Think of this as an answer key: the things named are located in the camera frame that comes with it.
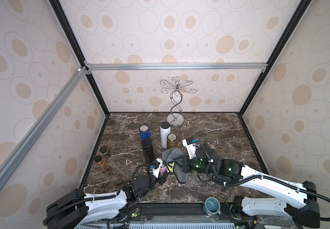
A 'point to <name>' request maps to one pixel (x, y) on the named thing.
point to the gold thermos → (172, 140)
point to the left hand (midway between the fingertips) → (170, 164)
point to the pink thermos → (163, 169)
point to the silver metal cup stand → (176, 118)
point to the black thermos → (147, 146)
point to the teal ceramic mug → (211, 205)
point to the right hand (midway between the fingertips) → (177, 158)
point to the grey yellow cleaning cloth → (170, 155)
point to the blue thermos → (144, 132)
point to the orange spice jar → (103, 164)
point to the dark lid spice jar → (104, 150)
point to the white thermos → (165, 130)
